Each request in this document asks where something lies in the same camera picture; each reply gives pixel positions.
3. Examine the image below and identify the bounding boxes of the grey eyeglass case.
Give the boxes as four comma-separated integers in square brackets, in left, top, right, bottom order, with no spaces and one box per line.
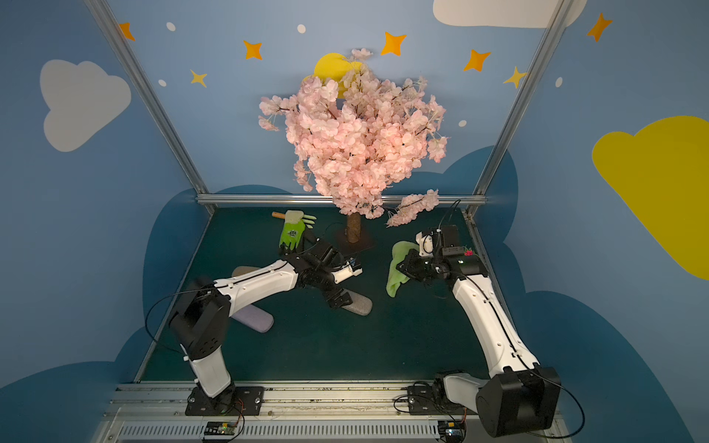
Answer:
[341,289,373,317]

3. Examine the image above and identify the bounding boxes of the green grey microfiber cloth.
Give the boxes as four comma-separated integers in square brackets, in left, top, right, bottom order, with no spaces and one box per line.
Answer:
[385,240,421,299]

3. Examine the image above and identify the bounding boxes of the purple eyeglass case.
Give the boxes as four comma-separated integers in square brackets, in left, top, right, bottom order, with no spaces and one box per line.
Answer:
[231,305,274,333]

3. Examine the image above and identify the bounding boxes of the tan eyeglass case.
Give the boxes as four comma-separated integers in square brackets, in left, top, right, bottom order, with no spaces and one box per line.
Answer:
[232,266,260,277]

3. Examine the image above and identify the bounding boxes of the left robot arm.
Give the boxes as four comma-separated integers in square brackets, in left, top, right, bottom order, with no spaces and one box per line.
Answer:
[167,239,363,400]

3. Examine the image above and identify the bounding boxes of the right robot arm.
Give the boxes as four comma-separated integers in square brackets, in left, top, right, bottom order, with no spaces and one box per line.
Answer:
[397,225,561,437]

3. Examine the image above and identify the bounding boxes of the green black work glove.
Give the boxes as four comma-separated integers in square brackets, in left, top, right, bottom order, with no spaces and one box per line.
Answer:
[279,220,316,254]

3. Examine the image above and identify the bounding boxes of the pink cherry blossom tree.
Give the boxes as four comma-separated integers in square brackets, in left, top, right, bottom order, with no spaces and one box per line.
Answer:
[258,49,448,244]

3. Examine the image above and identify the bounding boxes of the right controller board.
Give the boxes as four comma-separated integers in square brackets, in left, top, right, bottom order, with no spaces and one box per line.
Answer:
[438,421,466,443]

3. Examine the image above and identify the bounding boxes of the controller board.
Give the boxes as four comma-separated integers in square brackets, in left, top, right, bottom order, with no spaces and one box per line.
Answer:
[203,421,239,440]
[438,421,466,443]

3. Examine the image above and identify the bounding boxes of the left controller board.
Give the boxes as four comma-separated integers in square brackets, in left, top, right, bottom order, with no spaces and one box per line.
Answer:
[203,421,239,440]

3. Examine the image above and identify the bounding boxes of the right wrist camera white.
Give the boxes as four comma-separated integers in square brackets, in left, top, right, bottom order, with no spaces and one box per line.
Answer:
[415,232,435,258]

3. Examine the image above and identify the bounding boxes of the brown tree base plate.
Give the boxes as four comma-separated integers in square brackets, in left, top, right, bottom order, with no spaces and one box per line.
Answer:
[335,229,375,257]

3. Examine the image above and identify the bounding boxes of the right aluminium frame post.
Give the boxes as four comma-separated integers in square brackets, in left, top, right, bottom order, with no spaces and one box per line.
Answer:
[465,0,576,220]

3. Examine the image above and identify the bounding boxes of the aluminium frame post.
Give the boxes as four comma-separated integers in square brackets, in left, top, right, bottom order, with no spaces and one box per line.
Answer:
[84,0,210,195]
[465,0,576,220]

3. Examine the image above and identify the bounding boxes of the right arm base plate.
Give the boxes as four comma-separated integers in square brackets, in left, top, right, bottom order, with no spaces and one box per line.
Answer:
[404,383,466,417]

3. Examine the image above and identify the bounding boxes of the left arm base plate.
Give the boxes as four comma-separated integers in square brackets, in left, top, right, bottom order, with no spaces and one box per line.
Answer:
[185,384,265,416]

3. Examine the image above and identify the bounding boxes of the left aluminium frame post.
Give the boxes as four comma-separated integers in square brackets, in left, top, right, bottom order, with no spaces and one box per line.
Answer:
[84,0,210,195]

